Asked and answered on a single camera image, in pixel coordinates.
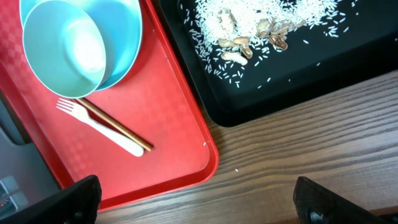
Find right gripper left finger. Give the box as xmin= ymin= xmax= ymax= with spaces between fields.
xmin=1 ymin=175 xmax=102 ymax=224

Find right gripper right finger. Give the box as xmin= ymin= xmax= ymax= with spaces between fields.
xmin=293 ymin=176 xmax=397 ymax=224

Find light green bowl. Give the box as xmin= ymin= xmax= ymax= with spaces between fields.
xmin=22 ymin=1 xmax=109 ymax=98

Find rice and peanut shells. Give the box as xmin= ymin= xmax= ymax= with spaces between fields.
xmin=178 ymin=0 xmax=348 ymax=86

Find grey dishwasher rack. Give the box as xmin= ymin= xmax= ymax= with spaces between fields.
xmin=1 ymin=98 xmax=60 ymax=220

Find wooden chopstick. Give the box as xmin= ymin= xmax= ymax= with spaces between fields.
xmin=76 ymin=98 xmax=154 ymax=151

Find white plastic fork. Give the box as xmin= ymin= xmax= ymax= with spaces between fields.
xmin=56 ymin=98 xmax=144 ymax=157

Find red plastic tray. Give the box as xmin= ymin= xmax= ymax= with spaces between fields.
xmin=1 ymin=1 xmax=219 ymax=211

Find black plastic tray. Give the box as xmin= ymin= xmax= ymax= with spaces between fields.
xmin=154 ymin=1 xmax=397 ymax=127

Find light blue plate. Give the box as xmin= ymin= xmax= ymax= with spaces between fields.
xmin=19 ymin=0 xmax=143 ymax=91

